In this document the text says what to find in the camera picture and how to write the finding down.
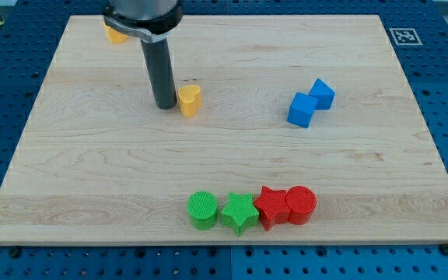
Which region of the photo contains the yellow heart block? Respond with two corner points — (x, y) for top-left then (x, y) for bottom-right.
(177, 85), (201, 117)

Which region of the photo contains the wooden board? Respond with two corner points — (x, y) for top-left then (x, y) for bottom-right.
(0, 15), (448, 247)

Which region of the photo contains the red cylinder block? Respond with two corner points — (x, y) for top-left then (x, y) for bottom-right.
(285, 186), (317, 226)

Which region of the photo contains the white fiducial marker tag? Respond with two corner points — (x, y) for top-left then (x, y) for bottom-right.
(389, 27), (422, 46)

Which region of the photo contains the red star block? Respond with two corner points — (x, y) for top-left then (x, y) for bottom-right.
(254, 185), (290, 231)

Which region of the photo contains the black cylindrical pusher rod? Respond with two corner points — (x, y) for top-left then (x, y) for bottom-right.
(141, 39), (177, 110)

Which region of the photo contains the green cylinder block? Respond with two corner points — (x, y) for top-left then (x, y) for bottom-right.
(187, 191), (218, 230)

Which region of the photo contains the blue cube block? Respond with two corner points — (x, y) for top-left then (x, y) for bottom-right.
(287, 93), (318, 128)

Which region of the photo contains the yellow block behind arm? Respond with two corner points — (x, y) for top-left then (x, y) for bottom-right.
(103, 23), (129, 44)

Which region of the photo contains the green star block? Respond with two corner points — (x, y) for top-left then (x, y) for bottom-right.
(220, 192), (259, 236)

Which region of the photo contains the blue triangular block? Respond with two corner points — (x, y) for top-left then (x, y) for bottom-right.
(309, 79), (335, 110)

